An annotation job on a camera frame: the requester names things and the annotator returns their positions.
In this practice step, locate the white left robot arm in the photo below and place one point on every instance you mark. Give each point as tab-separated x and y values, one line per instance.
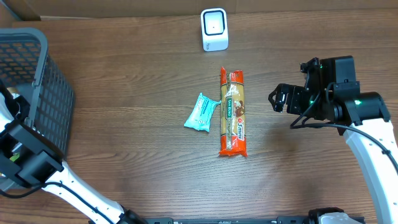
77	193

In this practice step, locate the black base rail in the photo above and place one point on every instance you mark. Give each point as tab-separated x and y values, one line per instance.
278	220

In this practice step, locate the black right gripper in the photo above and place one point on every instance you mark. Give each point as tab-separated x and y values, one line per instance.
290	99

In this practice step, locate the white barcode scanner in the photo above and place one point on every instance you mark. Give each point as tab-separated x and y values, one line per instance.
214	29

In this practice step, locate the brown cardboard backboard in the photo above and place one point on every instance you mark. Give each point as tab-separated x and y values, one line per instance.
30	10

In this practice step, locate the teal wet wipes pack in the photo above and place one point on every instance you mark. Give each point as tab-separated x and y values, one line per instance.
200	117

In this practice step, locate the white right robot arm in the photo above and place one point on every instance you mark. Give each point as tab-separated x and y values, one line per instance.
331	98

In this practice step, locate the orange spaghetti pack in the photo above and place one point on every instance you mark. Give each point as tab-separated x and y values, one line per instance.
232	114

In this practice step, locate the grey plastic mesh basket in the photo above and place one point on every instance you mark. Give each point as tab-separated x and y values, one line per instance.
36	110

